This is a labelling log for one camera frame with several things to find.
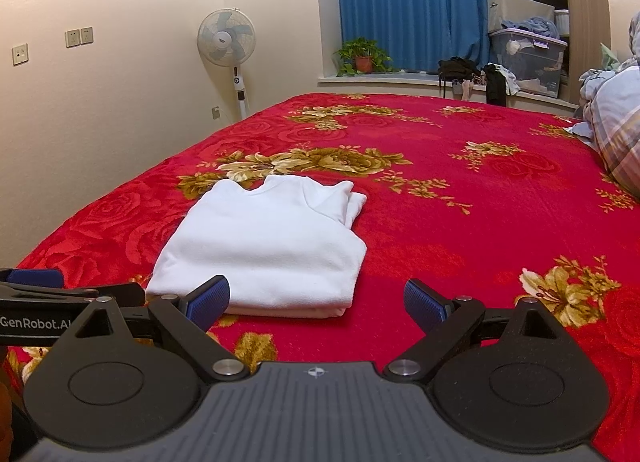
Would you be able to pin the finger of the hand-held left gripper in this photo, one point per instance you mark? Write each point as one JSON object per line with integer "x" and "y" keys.
{"x": 35, "y": 277}
{"x": 127, "y": 293}

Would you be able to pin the beige fabric storage box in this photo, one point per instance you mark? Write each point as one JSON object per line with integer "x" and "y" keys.
{"x": 517, "y": 9}

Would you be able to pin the blue crumpled clothes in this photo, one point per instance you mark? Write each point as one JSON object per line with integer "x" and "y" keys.
{"x": 537, "y": 27}

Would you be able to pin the red floral blanket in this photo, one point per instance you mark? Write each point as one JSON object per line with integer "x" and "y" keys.
{"x": 450, "y": 222}

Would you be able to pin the white shirt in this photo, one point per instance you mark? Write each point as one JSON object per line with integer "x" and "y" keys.
{"x": 265, "y": 247}

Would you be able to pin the wall socket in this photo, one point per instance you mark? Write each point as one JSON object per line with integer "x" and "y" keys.
{"x": 87, "y": 35}
{"x": 73, "y": 38}
{"x": 20, "y": 54}
{"x": 216, "y": 112}

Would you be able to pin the clear plastic storage box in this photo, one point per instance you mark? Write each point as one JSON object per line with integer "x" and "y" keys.
{"x": 530, "y": 64}

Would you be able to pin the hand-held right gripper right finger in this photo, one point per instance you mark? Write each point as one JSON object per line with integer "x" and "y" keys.
{"x": 423, "y": 304}

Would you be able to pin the blue curtain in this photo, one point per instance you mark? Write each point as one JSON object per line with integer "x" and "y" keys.
{"x": 425, "y": 7}

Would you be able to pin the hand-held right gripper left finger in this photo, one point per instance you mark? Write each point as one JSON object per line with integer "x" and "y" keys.
{"x": 211, "y": 301}

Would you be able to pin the potted green plant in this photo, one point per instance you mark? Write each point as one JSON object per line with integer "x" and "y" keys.
{"x": 361, "y": 54}

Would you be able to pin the plaid quilt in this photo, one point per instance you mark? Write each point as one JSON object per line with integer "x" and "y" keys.
{"x": 617, "y": 112}

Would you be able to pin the white plastic container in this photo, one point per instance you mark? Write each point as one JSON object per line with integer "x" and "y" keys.
{"x": 562, "y": 22}

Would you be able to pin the black bag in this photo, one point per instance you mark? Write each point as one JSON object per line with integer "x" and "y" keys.
{"x": 456, "y": 68}

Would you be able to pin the white standing fan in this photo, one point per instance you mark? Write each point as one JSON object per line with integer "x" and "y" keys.
{"x": 226, "y": 37}

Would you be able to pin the black garment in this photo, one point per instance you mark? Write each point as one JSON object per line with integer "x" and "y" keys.
{"x": 495, "y": 84}

